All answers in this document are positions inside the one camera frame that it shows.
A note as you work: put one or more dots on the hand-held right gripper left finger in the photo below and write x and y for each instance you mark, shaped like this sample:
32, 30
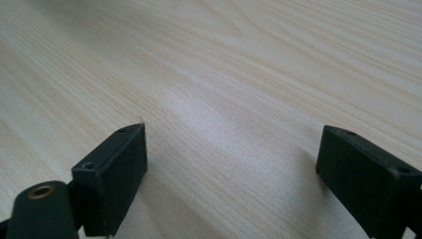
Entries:
112, 179

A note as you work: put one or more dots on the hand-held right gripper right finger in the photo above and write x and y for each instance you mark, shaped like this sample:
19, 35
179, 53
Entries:
365, 186

